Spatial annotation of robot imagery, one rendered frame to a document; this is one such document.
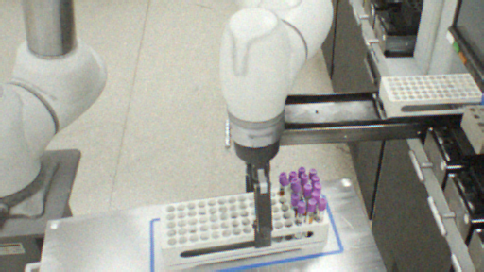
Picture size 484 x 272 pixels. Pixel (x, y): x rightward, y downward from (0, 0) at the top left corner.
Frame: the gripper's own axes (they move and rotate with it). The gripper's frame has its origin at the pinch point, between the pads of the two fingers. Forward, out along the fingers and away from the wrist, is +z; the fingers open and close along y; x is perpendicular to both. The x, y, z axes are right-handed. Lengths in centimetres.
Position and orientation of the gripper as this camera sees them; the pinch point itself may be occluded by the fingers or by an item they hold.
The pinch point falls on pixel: (258, 214)
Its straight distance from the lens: 105.2
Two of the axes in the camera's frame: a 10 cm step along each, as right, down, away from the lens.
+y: 2.2, 6.0, -7.7
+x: 9.7, -1.0, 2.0
